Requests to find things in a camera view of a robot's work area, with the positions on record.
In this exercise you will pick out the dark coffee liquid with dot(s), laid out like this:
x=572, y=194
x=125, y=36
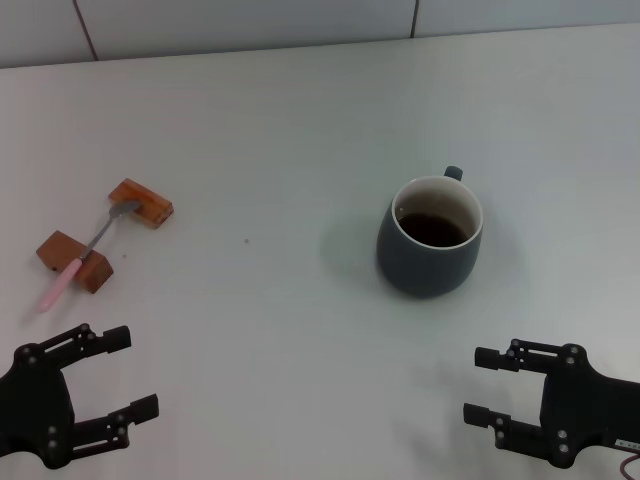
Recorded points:
x=435, y=231

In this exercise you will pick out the grooved orange wooden block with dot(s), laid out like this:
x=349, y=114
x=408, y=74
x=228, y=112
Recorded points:
x=155, y=207

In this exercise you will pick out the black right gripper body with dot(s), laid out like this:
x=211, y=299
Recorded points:
x=590, y=410

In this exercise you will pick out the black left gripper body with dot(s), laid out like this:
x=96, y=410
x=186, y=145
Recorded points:
x=35, y=400

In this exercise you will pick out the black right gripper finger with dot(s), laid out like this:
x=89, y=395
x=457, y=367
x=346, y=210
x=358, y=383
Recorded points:
x=490, y=359
x=477, y=415

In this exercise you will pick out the plain brown wooden block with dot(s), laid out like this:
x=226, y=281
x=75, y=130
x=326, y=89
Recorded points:
x=60, y=247

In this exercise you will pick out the grey ceramic cup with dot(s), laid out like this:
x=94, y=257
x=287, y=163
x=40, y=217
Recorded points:
x=425, y=275

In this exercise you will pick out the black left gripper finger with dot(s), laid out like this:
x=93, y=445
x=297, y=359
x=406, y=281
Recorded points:
x=145, y=409
x=115, y=340

